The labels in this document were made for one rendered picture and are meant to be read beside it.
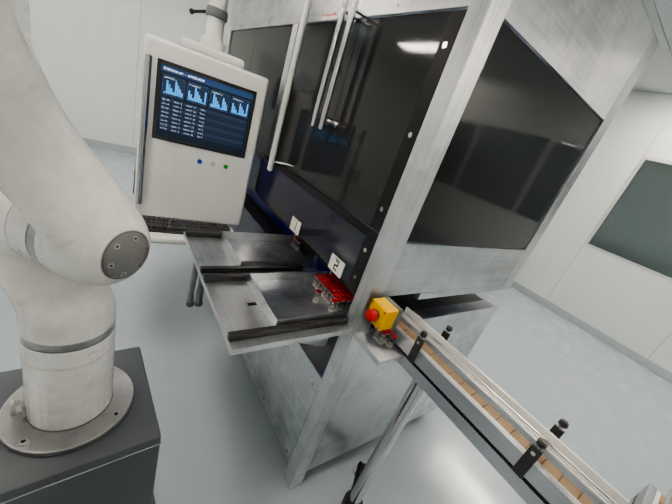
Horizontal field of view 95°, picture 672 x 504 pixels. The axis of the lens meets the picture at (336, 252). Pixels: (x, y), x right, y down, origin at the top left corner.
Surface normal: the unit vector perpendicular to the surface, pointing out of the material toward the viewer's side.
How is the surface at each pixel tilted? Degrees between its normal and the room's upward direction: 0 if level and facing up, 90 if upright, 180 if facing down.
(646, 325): 90
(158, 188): 90
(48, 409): 90
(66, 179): 72
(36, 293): 37
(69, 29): 90
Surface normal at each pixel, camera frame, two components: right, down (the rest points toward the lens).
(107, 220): 0.90, 0.02
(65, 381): 0.50, 0.47
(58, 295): 0.51, -0.55
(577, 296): -0.79, -0.02
